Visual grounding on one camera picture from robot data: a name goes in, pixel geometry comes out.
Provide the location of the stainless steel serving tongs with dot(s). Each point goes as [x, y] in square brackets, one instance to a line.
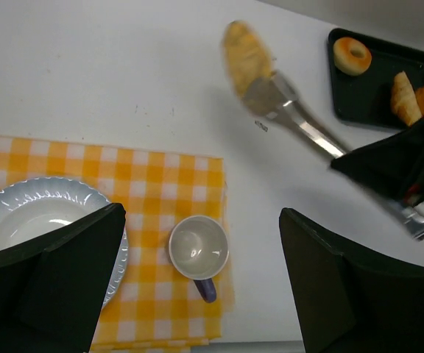
[276, 100]

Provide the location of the yellow checkered cloth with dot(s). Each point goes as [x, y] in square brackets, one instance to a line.
[156, 309]

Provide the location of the white ceramic plate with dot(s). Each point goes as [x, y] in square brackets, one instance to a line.
[37, 206]

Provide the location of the black food tray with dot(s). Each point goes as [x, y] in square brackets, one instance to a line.
[365, 100]

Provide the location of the oval bread roll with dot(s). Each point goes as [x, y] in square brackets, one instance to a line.
[246, 56]

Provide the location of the small metal screw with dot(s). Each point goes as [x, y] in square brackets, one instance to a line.
[261, 125]

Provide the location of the purple ceramic mug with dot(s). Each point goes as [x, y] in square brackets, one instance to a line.
[198, 248]

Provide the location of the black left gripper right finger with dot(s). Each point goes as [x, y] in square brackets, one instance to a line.
[348, 297]

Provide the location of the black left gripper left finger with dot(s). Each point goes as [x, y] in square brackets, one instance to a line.
[52, 287]

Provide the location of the ring donut bread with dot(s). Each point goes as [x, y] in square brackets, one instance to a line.
[351, 56]

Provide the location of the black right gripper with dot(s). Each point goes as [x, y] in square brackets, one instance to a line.
[392, 167]

